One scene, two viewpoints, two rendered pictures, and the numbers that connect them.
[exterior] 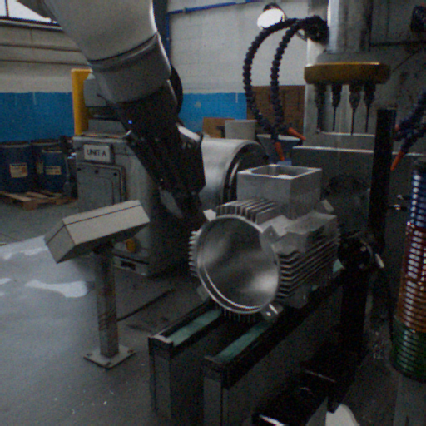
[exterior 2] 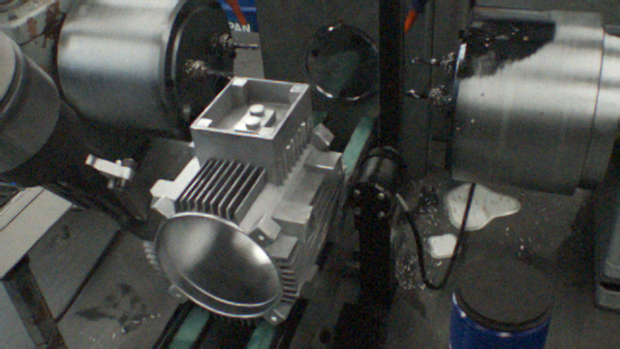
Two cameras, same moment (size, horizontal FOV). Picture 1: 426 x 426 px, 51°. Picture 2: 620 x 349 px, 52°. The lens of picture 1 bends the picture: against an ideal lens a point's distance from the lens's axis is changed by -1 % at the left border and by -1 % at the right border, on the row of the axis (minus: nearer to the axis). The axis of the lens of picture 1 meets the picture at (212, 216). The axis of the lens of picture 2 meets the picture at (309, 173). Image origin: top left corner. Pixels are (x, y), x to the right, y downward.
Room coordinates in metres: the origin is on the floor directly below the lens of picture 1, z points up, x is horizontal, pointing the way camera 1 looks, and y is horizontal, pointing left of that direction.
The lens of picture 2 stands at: (0.13, -0.02, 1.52)
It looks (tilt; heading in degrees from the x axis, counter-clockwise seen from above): 37 degrees down; 346
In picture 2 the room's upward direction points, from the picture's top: 5 degrees counter-clockwise
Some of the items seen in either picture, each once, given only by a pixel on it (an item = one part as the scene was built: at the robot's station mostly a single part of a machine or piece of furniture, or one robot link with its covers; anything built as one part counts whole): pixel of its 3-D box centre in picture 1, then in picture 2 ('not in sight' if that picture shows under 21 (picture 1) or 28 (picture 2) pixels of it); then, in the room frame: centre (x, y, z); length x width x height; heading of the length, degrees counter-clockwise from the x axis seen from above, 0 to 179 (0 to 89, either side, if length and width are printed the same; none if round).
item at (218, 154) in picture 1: (203, 185); (128, 60); (1.18, 0.02, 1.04); 0.37 x 0.25 x 0.25; 55
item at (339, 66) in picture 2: (344, 205); (341, 67); (1.05, -0.32, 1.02); 0.15 x 0.02 x 0.15; 55
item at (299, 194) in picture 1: (279, 190); (256, 131); (0.77, -0.12, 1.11); 0.12 x 0.11 x 0.07; 144
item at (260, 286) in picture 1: (266, 249); (252, 212); (0.74, -0.09, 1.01); 0.20 x 0.19 x 0.19; 144
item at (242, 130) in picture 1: (238, 138); not in sight; (3.18, -0.18, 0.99); 0.24 x 0.22 x 0.24; 52
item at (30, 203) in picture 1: (54, 169); not in sight; (5.73, 2.03, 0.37); 1.20 x 0.80 x 0.74; 137
